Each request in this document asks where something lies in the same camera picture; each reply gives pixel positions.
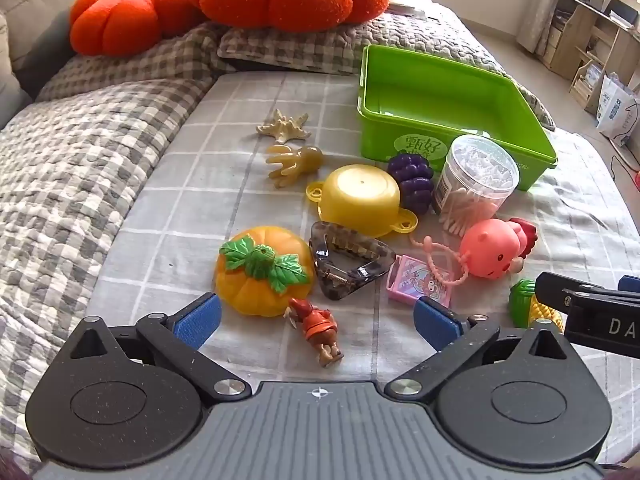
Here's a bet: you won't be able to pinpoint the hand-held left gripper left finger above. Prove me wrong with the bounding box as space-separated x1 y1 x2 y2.
70 292 253 404

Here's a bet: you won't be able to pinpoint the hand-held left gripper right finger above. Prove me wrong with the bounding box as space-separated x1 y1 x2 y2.
382 296 576 404

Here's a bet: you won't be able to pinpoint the toy corn cob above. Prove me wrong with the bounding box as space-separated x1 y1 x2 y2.
509 279 566 333

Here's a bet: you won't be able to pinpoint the small pink box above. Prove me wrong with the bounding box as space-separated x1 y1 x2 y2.
386 254 458 308

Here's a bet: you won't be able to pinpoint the yellow plastic pumpkin toy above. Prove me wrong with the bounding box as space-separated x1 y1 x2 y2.
215 226 316 318

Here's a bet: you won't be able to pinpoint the pink pig toy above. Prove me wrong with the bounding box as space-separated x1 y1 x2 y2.
411 216 538 288

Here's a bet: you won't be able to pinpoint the tortoiseshell hair claw clip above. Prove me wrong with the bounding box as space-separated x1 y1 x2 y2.
309 220 396 302

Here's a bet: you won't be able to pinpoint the clear cotton swab jar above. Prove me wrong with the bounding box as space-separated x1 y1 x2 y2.
432 135 521 236

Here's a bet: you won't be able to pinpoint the purple toy grapes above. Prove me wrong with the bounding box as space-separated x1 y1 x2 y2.
387 152 435 217

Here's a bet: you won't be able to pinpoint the yellow toy pot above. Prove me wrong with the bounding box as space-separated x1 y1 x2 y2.
306 165 419 239

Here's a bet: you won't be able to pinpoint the tan rubber octopus toy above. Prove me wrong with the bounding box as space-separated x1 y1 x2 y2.
265 144 325 190

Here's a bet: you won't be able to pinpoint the green plastic bin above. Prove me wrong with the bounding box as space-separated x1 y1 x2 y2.
356 44 558 192

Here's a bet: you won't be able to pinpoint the small red-hatted figurine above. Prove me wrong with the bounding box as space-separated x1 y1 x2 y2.
284 297 346 368

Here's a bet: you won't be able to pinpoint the grey grid bed sheet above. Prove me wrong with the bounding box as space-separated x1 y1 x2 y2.
85 70 640 396

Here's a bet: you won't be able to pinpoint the white paper bag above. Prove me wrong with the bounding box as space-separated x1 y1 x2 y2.
595 74 640 138

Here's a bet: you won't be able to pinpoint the grey checked quilt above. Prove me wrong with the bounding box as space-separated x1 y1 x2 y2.
0 9 557 466

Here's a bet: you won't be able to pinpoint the beige starfish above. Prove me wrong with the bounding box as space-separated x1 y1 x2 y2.
256 109 312 143

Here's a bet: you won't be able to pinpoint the wooden shelf unit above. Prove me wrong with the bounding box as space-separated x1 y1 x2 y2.
542 0 640 111

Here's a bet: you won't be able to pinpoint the grey curtain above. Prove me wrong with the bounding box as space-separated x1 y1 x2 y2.
517 0 566 53

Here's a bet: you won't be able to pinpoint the small orange pumpkin cushion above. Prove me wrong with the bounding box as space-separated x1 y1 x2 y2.
69 0 211 56

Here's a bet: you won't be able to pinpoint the white papers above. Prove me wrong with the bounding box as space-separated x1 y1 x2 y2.
387 0 427 17

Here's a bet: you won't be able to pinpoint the grey fabric sofa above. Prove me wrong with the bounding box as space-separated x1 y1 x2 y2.
0 0 116 116

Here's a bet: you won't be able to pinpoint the dark floor cable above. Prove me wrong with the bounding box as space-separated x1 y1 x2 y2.
609 135 640 181

